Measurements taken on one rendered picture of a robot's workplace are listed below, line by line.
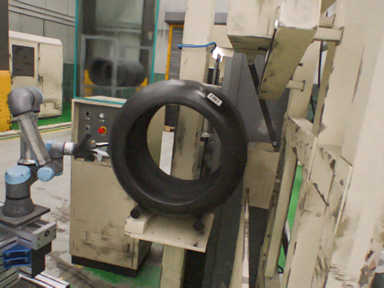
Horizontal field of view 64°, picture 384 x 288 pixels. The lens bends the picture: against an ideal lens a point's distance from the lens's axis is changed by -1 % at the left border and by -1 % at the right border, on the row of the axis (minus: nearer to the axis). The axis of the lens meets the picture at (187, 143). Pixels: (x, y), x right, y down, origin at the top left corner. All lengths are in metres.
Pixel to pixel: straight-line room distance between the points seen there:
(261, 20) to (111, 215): 1.76
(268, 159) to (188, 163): 0.42
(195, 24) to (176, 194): 0.84
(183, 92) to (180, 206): 0.47
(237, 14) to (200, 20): 0.66
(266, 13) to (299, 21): 0.13
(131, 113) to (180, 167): 0.52
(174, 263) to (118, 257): 0.66
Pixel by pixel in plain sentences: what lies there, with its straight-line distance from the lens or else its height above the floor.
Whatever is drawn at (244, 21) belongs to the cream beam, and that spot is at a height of 1.68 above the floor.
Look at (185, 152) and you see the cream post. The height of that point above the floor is 1.11.
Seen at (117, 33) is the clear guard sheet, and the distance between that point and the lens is 2.13.
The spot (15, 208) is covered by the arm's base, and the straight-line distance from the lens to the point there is 1.82.
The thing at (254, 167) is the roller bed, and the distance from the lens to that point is 1.54.
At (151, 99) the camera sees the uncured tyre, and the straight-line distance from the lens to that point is 1.24.
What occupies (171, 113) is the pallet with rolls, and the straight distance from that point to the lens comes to 7.83.
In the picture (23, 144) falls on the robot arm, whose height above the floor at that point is 1.05.
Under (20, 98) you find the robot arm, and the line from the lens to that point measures 1.71.
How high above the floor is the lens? 1.52
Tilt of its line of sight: 13 degrees down
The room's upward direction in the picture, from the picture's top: 6 degrees clockwise
